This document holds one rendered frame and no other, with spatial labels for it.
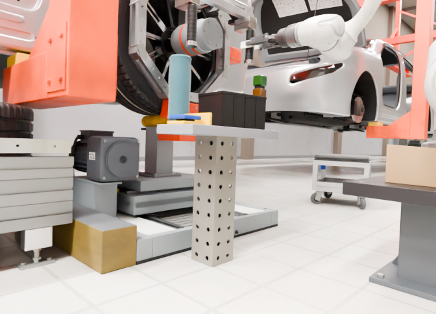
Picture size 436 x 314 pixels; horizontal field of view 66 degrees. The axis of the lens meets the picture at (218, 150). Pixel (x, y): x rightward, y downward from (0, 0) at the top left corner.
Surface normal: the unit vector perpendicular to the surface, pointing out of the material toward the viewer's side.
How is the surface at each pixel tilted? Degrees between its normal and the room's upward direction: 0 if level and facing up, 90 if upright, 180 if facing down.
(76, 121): 90
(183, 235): 90
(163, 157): 90
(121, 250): 90
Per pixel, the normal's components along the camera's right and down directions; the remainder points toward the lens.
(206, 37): 0.72, 0.04
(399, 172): -0.70, 0.00
